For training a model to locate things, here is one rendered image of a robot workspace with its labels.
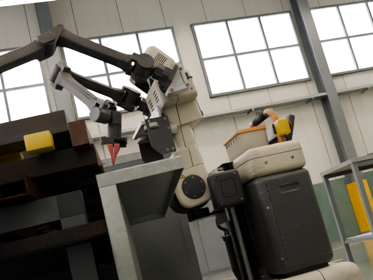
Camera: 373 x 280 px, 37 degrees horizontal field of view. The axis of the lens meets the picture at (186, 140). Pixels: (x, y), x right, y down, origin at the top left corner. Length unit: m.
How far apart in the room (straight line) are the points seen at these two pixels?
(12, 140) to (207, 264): 9.80
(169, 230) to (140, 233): 0.15
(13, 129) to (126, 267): 0.44
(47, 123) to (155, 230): 1.62
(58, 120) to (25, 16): 11.32
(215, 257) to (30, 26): 6.22
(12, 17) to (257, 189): 10.78
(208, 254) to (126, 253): 9.84
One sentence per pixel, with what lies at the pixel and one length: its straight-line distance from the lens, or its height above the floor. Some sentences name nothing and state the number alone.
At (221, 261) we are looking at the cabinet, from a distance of 11.13.
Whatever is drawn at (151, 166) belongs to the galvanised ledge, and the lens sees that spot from 1.27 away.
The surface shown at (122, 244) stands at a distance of 1.25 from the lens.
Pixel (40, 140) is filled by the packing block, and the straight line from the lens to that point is 1.33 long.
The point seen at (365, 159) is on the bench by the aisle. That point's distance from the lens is 5.47.
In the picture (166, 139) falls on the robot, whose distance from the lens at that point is 2.32.
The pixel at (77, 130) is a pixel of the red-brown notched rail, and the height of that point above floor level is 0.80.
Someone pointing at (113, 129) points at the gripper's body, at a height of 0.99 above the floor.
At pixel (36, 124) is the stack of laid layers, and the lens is 1.38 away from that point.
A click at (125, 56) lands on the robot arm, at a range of 2.28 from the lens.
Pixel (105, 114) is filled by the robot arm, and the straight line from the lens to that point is 2.11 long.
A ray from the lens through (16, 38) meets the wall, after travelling 12.45.
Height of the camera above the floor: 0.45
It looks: 12 degrees up
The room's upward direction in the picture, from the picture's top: 14 degrees counter-clockwise
